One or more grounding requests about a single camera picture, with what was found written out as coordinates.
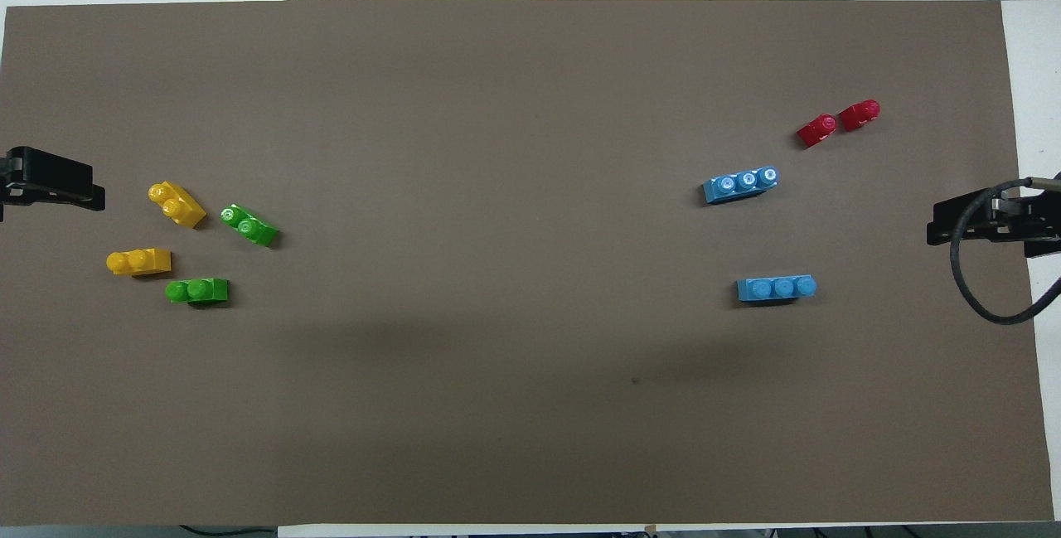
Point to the green two-stud toy brick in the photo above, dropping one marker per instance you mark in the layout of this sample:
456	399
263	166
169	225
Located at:
253	229
203	290

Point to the red single-stud toy brick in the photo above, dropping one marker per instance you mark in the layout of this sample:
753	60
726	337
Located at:
858	116
816	132

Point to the blue three-stud toy brick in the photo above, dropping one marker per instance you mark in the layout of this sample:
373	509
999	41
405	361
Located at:
733	188
775	289

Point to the yellow two-stud toy brick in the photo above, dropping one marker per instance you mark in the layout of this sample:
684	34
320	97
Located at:
145	261
182	208

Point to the brown table mat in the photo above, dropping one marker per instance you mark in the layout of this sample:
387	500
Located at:
497	273

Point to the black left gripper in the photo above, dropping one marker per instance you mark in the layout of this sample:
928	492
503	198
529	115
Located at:
25	169

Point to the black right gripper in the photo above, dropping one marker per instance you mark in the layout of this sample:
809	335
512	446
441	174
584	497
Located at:
1040	223

